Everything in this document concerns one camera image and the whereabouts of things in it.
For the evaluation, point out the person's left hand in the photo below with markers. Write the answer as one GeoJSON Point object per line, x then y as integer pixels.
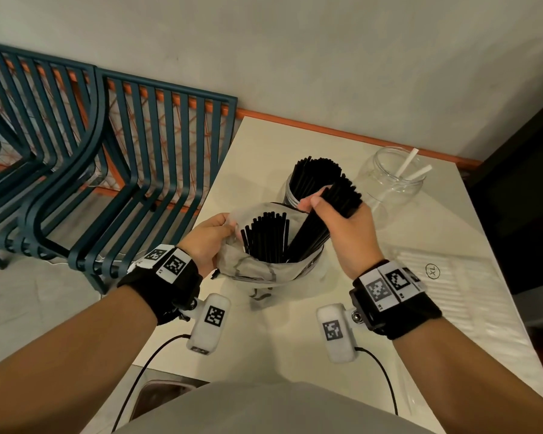
{"type": "Point", "coordinates": [202, 243]}

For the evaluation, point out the person's right hand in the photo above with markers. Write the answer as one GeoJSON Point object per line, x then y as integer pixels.
{"type": "Point", "coordinates": [353, 239]}

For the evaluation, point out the person's left thumb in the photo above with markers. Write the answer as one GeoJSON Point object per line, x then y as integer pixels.
{"type": "Point", "coordinates": [217, 220]}

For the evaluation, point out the person's right thumb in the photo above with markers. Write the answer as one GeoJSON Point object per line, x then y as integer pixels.
{"type": "Point", "coordinates": [311, 204]}

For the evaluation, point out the bundle of black straws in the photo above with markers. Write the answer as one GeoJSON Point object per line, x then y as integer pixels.
{"type": "Point", "coordinates": [314, 230]}

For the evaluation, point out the clear plastic straw bag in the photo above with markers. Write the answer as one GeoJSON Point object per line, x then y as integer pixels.
{"type": "Point", "coordinates": [253, 273]}

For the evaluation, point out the person's right forearm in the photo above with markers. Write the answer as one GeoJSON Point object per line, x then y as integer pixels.
{"type": "Point", "coordinates": [470, 384]}

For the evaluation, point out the person's left forearm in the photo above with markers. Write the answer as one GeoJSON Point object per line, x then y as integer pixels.
{"type": "Point", "coordinates": [68, 370]}

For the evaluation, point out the glass jar holding black straws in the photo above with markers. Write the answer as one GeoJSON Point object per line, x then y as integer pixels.
{"type": "Point", "coordinates": [292, 194]}

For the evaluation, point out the black straws cluster in jar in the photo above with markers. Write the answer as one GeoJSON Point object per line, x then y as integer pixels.
{"type": "Point", "coordinates": [314, 173]}

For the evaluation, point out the black straws bunch in bag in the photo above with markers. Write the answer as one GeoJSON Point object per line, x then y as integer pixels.
{"type": "Point", "coordinates": [267, 237]}

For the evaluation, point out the clear empty glass jar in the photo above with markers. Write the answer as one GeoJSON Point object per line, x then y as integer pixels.
{"type": "Point", "coordinates": [384, 185]}

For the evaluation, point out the orange baseboard strip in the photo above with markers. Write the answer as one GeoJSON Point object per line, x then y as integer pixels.
{"type": "Point", "coordinates": [353, 136]}

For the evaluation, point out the black left wristband with markers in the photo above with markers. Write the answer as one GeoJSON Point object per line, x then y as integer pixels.
{"type": "Point", "coordinates": [163, 289]}

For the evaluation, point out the black wristband with markers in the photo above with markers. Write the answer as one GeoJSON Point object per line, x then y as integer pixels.
{"type": "Point", "coordinates": [163, 289]}
{"type": "Point", "coordinates": [402, 307]}

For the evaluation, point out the white paper straw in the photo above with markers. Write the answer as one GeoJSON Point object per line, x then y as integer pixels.
{"type": "Point", "coordinates": [407, 161]}
{"type": "Point", "coordinates": [418, 173]}

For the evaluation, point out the black right wristband with markers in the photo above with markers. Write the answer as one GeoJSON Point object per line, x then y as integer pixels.
{"type": "Point", "coordinates": [402, 307]}

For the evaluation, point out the metal bin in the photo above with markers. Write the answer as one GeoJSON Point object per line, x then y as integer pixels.
{"type": "Point", "coordinates": [160, 395]}

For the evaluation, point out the clear plastic package with round label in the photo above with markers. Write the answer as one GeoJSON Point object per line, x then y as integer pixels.
{"type": "Point", "coordinates": [470, 302]}

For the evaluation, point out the person's grey shirt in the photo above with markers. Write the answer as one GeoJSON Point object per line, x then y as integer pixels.
{"type": "Point", "coordinates": [271, 411]}

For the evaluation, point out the dark cabinet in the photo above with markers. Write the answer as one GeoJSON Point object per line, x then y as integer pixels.
{"type": "Point", "coordinates": [520, 198]}

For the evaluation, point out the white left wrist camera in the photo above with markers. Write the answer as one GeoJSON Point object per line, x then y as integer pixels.
{"type": "Point", "coordinates": [208, 325]}

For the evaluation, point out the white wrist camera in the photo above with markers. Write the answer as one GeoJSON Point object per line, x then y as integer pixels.
{"type": "Point", "coordinates": [208, 325]}
{"type": "Point", "coordinates": [337, 332]}

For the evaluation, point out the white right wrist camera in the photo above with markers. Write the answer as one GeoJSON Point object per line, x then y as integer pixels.
{"type": "Point", "coordinates": [337, 332]}

